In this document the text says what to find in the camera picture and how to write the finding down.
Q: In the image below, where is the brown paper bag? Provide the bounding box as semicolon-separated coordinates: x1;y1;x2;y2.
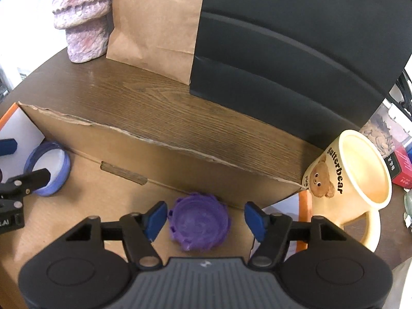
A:
106;0;208;86

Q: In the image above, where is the black paper bag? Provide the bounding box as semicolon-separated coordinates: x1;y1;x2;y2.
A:
190;0;412;144

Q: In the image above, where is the black clip lid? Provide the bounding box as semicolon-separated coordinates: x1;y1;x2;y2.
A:
396;71;412;118

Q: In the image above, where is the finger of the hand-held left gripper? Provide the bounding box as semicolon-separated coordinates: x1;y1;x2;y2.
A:
0;169;52;198
0;138;17;157

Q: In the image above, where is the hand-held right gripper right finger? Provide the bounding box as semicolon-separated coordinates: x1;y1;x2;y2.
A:
244;201;347;269

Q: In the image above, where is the pink mottled ceramic vase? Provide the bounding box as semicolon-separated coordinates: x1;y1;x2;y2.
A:
51;0;113;63

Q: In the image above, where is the red and black box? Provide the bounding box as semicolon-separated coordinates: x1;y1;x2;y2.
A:
384;146;412;187

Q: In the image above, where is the yellow bear mug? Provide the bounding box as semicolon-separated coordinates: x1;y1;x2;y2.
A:
303;130;393;252

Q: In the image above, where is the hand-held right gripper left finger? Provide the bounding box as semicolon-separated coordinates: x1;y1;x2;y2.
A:
66;200;168;269

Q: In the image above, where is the orange cardboard box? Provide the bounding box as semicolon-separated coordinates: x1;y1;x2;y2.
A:
0;101;314;297

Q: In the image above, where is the clear cereal container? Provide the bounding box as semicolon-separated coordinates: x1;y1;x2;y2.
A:
359;101;408;157

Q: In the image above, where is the purple ridged cap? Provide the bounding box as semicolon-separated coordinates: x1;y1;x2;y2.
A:
167;192;233;252

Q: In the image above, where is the periwinkle round lid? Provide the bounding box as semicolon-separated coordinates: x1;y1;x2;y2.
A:
24;141;71;197

